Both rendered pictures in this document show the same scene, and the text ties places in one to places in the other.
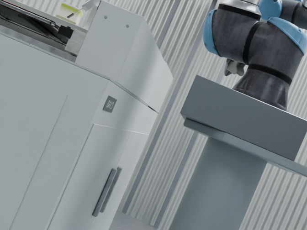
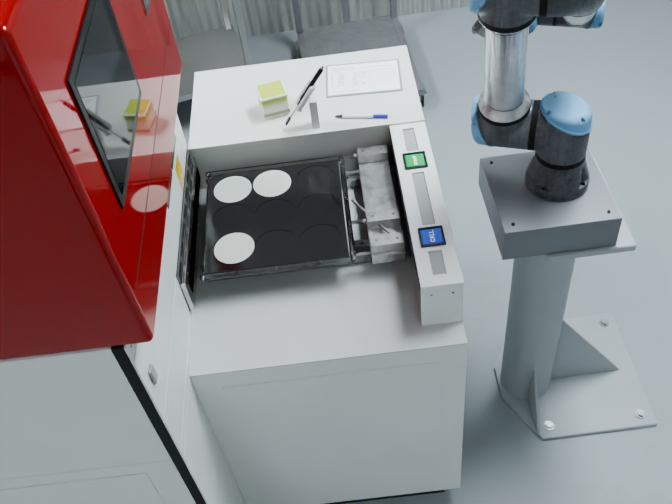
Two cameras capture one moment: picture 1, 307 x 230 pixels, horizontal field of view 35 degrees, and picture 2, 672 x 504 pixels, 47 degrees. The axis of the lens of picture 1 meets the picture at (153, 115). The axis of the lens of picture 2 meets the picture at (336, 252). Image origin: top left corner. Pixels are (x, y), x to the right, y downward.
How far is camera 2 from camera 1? 1.54 m
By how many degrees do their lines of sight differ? 49
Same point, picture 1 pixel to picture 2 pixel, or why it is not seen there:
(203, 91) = (517, 240)
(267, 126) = (584, 236)
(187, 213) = (529, 280)
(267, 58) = (558, 158)
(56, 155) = (451, 385)
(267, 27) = (546, 126)
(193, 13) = not seen: outside the picture
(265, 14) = not seen: hidden behind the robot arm
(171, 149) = not seen: outside the picture
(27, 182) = (439, 402)
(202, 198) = (539, 272)
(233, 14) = (504, 128)
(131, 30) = (458, 292)
